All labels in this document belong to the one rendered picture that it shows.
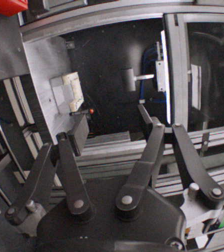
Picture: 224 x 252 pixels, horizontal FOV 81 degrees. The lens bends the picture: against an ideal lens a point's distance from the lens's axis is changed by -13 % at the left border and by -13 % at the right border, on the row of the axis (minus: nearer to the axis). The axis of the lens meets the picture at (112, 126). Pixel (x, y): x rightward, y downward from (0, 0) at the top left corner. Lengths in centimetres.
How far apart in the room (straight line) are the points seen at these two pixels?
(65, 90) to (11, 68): 29
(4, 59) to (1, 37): 5
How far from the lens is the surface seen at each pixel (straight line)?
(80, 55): 85
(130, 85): 59
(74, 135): 17
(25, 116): 166
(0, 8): 41
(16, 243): 72
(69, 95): 63
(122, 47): 84
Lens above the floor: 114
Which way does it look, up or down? 5 degrees down
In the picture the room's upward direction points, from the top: 81 degrees clockwise
